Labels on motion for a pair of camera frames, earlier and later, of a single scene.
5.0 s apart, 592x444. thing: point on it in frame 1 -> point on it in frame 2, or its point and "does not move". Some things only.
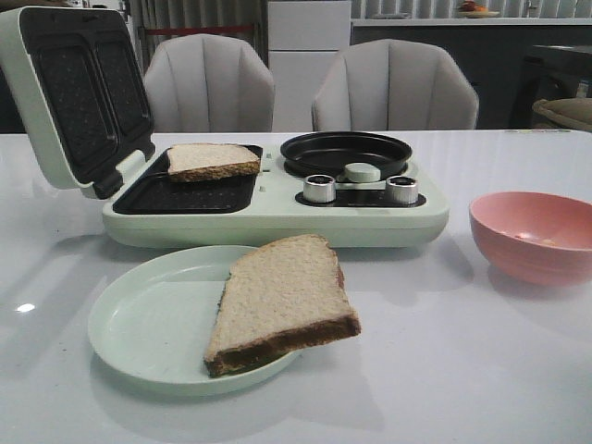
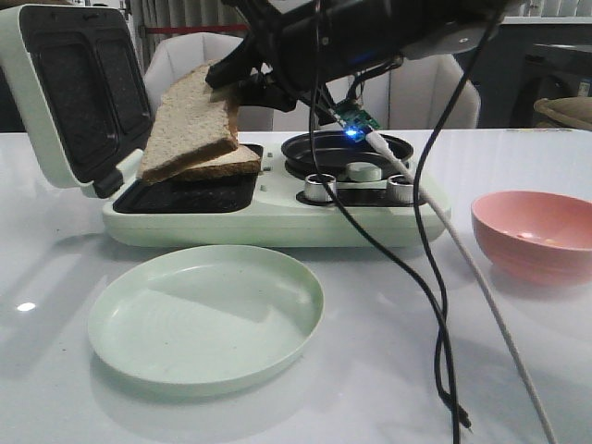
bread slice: (285, 295) -> (191, 123)
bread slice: (188, 162) does not move
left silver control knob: (319, 189) does not move
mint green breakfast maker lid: (79, 80) does not move
